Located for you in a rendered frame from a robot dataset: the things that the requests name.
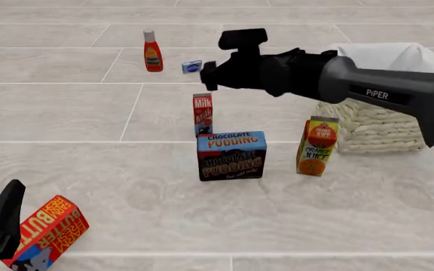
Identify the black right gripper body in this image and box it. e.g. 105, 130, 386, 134
200, 59, 240, 92

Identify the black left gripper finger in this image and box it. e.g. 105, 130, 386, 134
0, 178, 26, 231

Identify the red and blue milk carton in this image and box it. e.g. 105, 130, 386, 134
192, 93, 214, 139

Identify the cream woven basket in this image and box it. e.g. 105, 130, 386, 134
316, 97, 427, 155

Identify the small blue and white box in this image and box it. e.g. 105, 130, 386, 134
181, 59, 203, 75

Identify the red and yellow butter box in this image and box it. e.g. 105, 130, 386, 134
1, 194, 90, 271

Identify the red ketchup bottle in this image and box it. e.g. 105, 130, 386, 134
142, 29, 164, 72

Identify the chocolate pudding box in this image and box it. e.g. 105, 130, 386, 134
197, 130, 268, 182

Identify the orange juice carton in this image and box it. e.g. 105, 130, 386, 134
295, 115, 341, 178

